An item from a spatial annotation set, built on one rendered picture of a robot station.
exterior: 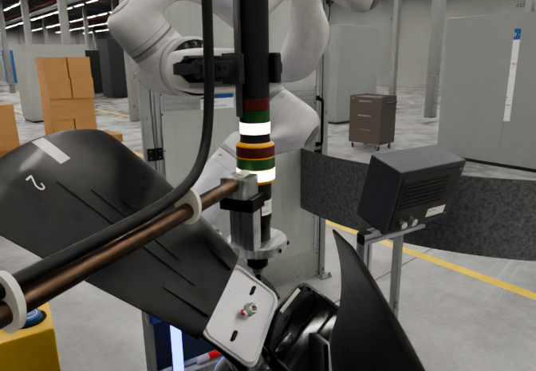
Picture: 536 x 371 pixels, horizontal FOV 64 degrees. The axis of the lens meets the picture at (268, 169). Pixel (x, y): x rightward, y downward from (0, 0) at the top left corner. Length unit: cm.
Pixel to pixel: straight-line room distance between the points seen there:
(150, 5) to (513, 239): 206
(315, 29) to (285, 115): 24
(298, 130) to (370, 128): 628
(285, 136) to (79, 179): 74
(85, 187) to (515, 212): 211
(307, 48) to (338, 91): 922
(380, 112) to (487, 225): 507
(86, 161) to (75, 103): 816
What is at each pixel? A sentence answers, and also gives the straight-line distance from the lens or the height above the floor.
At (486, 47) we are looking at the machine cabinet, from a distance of 680.
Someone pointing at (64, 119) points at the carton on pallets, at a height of 51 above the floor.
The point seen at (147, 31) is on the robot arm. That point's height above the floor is 154.
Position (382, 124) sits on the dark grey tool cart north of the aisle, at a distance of 730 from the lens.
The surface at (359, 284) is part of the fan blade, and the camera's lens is 18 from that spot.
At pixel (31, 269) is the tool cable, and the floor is 139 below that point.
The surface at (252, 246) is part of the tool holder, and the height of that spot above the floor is 130.
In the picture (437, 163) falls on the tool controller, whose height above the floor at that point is 123.
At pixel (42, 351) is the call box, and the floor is 104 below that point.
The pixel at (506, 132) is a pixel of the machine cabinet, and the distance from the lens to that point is 674.
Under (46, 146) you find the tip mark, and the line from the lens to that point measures 45.
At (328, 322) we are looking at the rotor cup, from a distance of 45.
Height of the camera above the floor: 150
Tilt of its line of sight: 14 degrees down
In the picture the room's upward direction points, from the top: 1 degrees counter-clockwise
